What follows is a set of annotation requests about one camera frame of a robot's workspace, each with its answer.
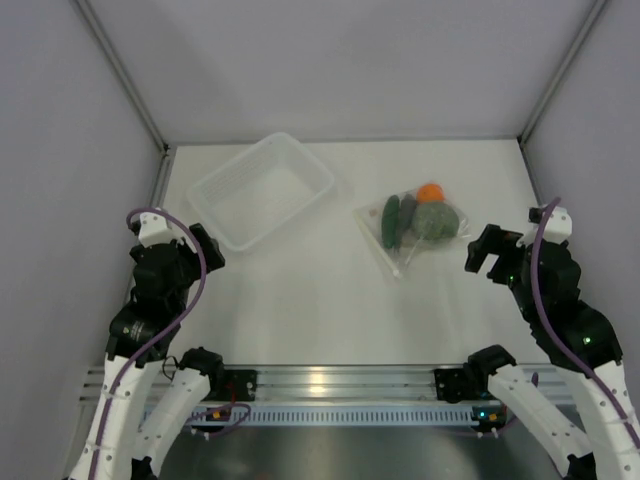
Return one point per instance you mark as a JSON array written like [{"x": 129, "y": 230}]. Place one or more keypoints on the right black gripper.
[{"x": 494, "y": 240}]

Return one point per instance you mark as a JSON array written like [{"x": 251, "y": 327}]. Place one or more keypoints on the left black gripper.
[{"x": 215, "y": 260}]

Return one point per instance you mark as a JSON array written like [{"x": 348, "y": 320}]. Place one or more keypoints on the fake green cabbage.
[{"x": 435, "y": 221}]

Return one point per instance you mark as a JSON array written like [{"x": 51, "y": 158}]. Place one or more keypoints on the fake orange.
[{"x": 428, "y": 193}]

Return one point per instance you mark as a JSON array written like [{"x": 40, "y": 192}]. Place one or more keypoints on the clear zip top bag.
[{"x": 368, "y": 220}]

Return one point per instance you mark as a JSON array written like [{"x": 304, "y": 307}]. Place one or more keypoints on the fake green cucumber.
[{"x": 389, "y": 222}]

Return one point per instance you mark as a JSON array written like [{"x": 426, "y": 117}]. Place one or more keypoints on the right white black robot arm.
[{"x": 580, "y": 343}]

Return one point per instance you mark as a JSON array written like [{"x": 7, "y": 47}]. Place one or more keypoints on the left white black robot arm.
[{"x": 123, "y": 442}]

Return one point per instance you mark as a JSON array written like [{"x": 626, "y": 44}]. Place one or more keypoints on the translucent white plastic basket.
[{"x": 259, "y": 191}]

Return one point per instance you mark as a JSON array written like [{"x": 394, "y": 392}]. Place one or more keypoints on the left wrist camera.
[{"x": 152, "y": 227}]

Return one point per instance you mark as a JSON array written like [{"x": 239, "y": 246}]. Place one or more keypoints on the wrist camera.
[
  {"x": 558, "y": 228},
  {"x": 152, "y": 227}
]

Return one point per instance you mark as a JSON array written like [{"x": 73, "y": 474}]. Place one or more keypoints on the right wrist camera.
[{"x": 558, "y": 228}]

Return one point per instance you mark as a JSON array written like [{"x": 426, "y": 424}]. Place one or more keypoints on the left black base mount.
[{"x": 235, "y": 385}]

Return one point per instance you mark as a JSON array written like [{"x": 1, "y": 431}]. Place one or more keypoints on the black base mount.
[
  {"x": 454, "y": 385},
  {"x": 235, "y": 385}
]

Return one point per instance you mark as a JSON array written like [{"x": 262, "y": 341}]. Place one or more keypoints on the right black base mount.
[{"x": 454, "y": 385}]

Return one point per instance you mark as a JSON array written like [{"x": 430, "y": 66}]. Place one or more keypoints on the white slotted cable duct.
[{"x": 442, "y": 415}]

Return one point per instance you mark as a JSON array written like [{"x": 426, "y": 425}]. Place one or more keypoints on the aluminium mounting rail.
[{"x": 335, "y": 384}]

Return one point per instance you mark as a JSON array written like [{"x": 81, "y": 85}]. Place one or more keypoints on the right aluminium frame post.
[{"x": 559, "y": 74}]

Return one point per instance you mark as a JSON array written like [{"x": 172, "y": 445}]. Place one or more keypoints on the aluminium frame post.
[
  {"x": 109, "y": 51},
  {"x": 559, "y": 74}
]

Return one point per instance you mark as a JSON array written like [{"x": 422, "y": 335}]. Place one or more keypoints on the left aluminium frame post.
[{"x": 109, "y": 51}]

